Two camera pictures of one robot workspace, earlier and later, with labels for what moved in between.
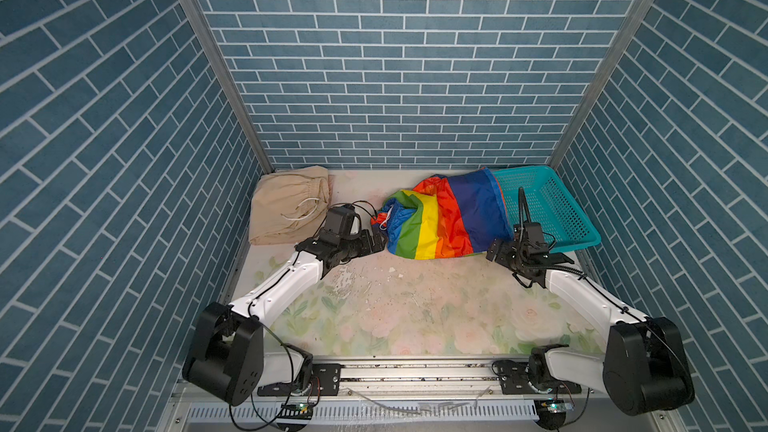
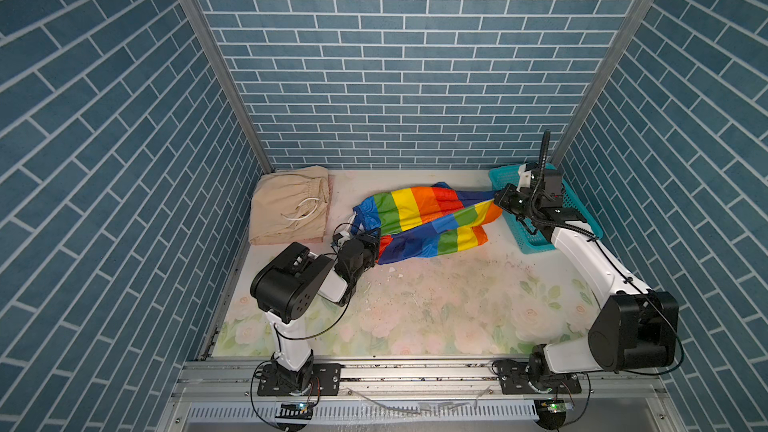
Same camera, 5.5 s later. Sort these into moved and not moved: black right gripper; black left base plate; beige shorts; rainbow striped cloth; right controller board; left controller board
Moved: rainbow striped cloth; black right gripper
Not moved: right controller board; beige shorts; black left base plate; left controller board
